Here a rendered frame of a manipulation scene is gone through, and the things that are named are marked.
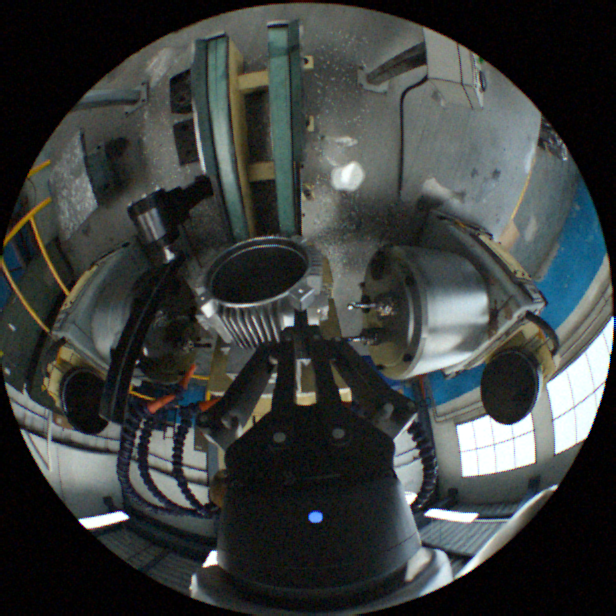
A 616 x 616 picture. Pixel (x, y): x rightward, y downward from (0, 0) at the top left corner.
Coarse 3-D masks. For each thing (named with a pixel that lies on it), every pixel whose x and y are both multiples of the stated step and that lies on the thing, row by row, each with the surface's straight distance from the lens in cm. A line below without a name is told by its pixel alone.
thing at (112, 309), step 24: (120, 288) 39; (144, 288) 36; (168, 288) 40; (96, 312) 45; (120, 312) 35; (168, 312) 35; (192, 312) 46; (96, 336) 45; (168, 336) 39; (192, 336) 46; (144, 360) 35; (168, 360) 39; (192, 360) 47; (168, 384) 41
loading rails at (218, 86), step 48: (192, 48) 40; (288, 48) 37; (192, 96) 35; (240, 96) 42; (288, 96) 32; (240, 144) 37; (288, 144) 30; (240, 192) 33; (288, 192) 31; (240, 240) 36
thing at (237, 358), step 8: (232, 344) 28; (256, 344) 26; (232, 352) 27; (240, 352) 26; (248, 352) 26; (232, 360) 26; (240, 360) 26; (296, 360) 24; (232, 368) 26; (240, 368) 25; (296, 368) 24; (232, 376) 27; (272, 376) 31; (296, 376) 25; (272, 384) 36; (264, 392) 36; (272, 392) 35
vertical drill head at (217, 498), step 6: (252, 420) 35; (216, 474) 29; (222, 474) 29; (210, 480) 29; (216, 480) 27; (222, 480) 26; (228, 480) 26; (210, 486) 28; (216, 486) 26; (222, 486) 25; (210, 492) 28; (216, 492) 26; (222, 492) 25; (216, 498) 26; (222, 498) 25
